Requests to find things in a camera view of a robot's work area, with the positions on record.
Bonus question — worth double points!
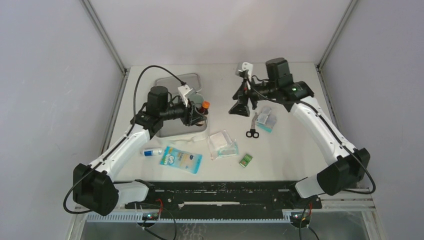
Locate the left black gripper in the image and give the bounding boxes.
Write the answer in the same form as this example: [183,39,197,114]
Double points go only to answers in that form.
[159,96,206,127]

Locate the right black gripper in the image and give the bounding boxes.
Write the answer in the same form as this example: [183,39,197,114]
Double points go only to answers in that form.
[228,76,278,117]

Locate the brown bottle orange cap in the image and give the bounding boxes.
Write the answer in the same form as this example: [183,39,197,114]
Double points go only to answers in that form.
[195,101,210,127]

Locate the white medicine kit box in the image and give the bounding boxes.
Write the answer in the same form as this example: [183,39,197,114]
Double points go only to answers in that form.
[153,73,210,145]

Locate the blue plaster packets bag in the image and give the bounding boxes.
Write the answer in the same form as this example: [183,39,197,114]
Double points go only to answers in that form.
[255,106,277,133]

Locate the black handled scissors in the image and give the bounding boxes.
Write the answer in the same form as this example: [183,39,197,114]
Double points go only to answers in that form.
[245,112,259,139]

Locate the white gauze pad packet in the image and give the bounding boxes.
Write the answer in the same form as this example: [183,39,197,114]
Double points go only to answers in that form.
[209,130,232,150]

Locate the blue white small tube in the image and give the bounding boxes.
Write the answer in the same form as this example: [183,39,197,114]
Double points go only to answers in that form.
[141,148,164,157]

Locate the green wind oil box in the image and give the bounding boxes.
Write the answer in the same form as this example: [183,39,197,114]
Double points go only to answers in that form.
[239,153,253,168]

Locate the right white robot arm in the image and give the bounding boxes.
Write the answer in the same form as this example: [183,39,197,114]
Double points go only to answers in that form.
[228,57,376,208]

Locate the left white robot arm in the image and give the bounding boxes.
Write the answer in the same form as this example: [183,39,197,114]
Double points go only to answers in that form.
[66,84,206,216]

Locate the blue cotton swab packet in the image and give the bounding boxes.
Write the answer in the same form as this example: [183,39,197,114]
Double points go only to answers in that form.
[160,146,203,174]

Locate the clear bandage packet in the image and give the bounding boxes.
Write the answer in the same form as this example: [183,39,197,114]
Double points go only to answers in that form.
[211,141,239,160]

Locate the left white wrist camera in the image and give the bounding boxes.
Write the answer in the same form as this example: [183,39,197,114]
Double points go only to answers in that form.
[177,84,196,108]

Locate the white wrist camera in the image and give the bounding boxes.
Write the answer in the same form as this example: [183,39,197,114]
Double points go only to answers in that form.
[235,62,253,81]
[177,84,196,108]

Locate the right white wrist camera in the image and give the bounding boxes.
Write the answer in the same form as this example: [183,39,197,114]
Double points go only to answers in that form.
[235,62,253,81]

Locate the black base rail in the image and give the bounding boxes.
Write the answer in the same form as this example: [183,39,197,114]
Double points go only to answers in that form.
[124,181,323,221]

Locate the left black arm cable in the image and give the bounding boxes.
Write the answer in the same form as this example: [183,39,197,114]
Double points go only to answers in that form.
[62,65,188,215]

